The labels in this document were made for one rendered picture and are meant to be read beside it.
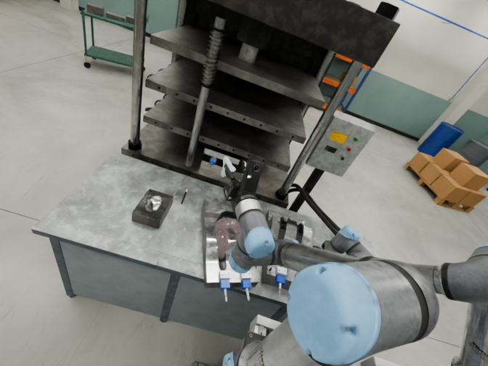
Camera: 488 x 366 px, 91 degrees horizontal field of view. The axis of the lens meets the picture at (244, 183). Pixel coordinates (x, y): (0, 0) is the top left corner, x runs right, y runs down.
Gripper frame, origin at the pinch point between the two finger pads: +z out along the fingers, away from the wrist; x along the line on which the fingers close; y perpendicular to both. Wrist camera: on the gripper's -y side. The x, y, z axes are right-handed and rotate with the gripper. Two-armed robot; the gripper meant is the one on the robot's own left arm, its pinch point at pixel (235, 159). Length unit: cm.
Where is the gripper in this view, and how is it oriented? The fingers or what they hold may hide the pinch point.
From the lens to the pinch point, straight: 84.1
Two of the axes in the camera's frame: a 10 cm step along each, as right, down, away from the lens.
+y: -4.3, 7.2, 5.5
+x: 8.7, 1.7, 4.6
